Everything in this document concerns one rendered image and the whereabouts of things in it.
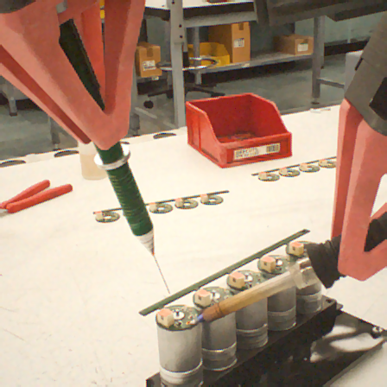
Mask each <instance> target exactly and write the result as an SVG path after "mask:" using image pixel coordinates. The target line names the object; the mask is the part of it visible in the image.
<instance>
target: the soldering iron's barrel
mask: <svg viewBox="0 0 387 387"><path fill-rule="evenodd" d="M287 267H288V270H289V271H288V272H286V273H284V274H282V275H279V276H277V277H275V278H272V279H270V280H268V281H267V282H263V283H261V284H259V285H257V286H255V287H253V288H251V289H248V290H245V291H244V292H242V293H240V294H237V295H234V296H233V297H231V298H228V299H226V300H224V301H222V302H218V303H216V304H215V305H213V306H210V307H208V308H205V309H203V310H202V312H201V313H202V317H203V319H204V321H205V322H206V323H212V322H214V321H216V320H219V319H223V318H225V317H226V316H227V315H229V314H233V313H235V312H237V311H238V310H241V309H243V308H246V307H249V306H250V305H252V304H254V303H257V302H259V301H261V300H264V299H266V298H268V297H270V296H272V295H275V294H277V293H280V292H282V291H284V290H285V289H289V288H291V287H293V286H296V288H297V289H302V288H305V287H307V286H308V285H309V286H310V285H312V284H315V283H317V282H319V281H320V280H319V279H318V277H317V275H316V274H315V273H314V270H313V268H312V265H311V263H310V262H309V258H308V255H306V256H305V257H302V258H300V259H297V261H294V262H293V263H290V264H288V266H287Z"/></svg>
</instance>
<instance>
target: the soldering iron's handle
mask: <svg viewBox="0 0 387 387"><path fill-rule="evenodd" d="M341 237H342V233H341V234H339V236H338V237H336V236H334V237H331V239H330V240H329V239H327V240H325V243H322V242H320V243H318V244H313V243H310V244H306V245H305V247H306V250H307V253H308V258H309V262H310V263H311V265H312V268H313V270H314V273H315V274H316V275H317V277H318V279H319V280H320V282H321V284H322V285H323V287H325V288H326V289H330V288H332V287H333V285H334V284H335V282H337V281H339V280H340V278H341V277H343V278H345V277H347V276H345V275H343V274H341V273H340V272H339V270H338V263H339V250H340V244H341ZM386 238H387V212H385V213H383V214H382V215H381V216H380V217H379V218H378V219H376V218H374V219H372V220H371V222H369V225H368V230H367V234H366V238H365V247H364V251H365V252H368V251H371V250H373V249H374V248H375V247H376V246H378V245H379V244H381V243H382V242H383V241H384V240H385V239H386Z"/></svg>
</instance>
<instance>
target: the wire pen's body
mask: <svg viewBox="0 0 387 387"><path fill-rule="evenodd" d="M59 28H60V38H59V45H60V47H61V49H62V51H63V52H64V54H65V56H66V57H67V59H68V61H69V62H70V64H71V66H72V67H73V70H74V71H75V72H76V73H77V74H78V75H79V78H80V79H81V81H82V83H83V84H84V86H85V89H86V90H87V91H88V93H89V94H90V95H91V96H92V98H93V99H94V101H95V102H96V103H97V105H98V106H99V108H100V109H101V110H102V111H104V110H105V102H104V100H103V98H102V95H101V93H100V90H99V89H101V88H102V87H101V85H100V83H99V80H98V76H97V74H96V72H95V69H94V67H93V64H92V61H91V59H90V56H89V54H88V52H87V50H86V46H84V43H83V41H82V39H81V36H80V34H79V31H78V28H77V26H76V23H75V21H74V19H73V18H71V19H70V20H68V21H66V22H64V23H62V24H61V25H60V26H59ZM93 144H94V146H95V148H96V150H97V152H98V153H97V155H96V156H95V162H96V164H97V167H98V168H100V169H104V170H105V172H106V173H107V175H108V178H109V180H110V183H111V186H112V188H113V190H114V193H115V195H116V196H117V200H118V202H119V204H120V206H121V208H122V210H123V213H124V216H125V218H126V220H127V222H128V225H129V227H130V230H131V232H132V234H133V235H135V236H142V235H145V234H147V233H149V232H150V231H151V230H152V229H153V226H154V225H153V222H152V220H151V217H150V216H149V212H148V209H147V207H146V206H145V203H144V200H143V197H142V195H141V193H140V190H139V187H138V185H137V183H136V179H135V177H134V175H133V173H132V171H131V168H130V164H129V162H128V160H129V159H130V149H129V147H128V146H127V145H125V144H121V143H120V141H118V142H117V143H116V144H114V145H113V146H112V147H110V148H109V149H107V150H103V149H100V148H99V147H98V146H97V145H96V144H95V143H93Z"/></svg>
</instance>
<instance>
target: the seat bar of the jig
mask: <svg viewBox="0 0 387 387"><path fill-rule="evenodd" d="M321 296H322V308H321V309H320V310H319V311H316V312H313V313H309V314H300V313H295V325H294V326H293V327H291V328H290V329H287V330H282V331H273V330H269V329H268V341H267V343H266V344H265V345H264V346H262V347H259V348H257V349H252V350H245V349H240V348H237V362H236V363H235V364H234V365H233V366H231V367H229V368H227V369H224V370H208V369H206V368H203V377H204V382H203V384H202V385H201V386H200V387H228V386H230V385H231V384H233V383H235V382H236V381H238V380H239V379H240V378H242V377H243V376H245V375H246V373H248V372H249V371H251V370H253V369H254V368H256V367H257V366H259V365H260V364H262V363H263V362H264V361H266V360H267V359H269V358H271V357H272V356H274V355H275V354H277V353H278V352H280V351H281V350H282V349H283V348H285V347H286V346H288V345H290V344H291V343H293V342H294V341H296V340H297V339H299V338H300V337H301V336H303V335H304V334H306V333H308V332H309V331H312V330H313V329H315V328H316V327H317V326H319V325H320V324H322V323H323V322H325V321H326V320H328V319H330V318H331V317H333V316H334V315H336V314H337V303H338V301H336V300H334V299H333V298H330V297H328V296H325V295H321ZM146 387H162V386H161V379H160V371H158V372H157V373H155V374H154V375H152V376H150V377H148V378H146Z"/></svg>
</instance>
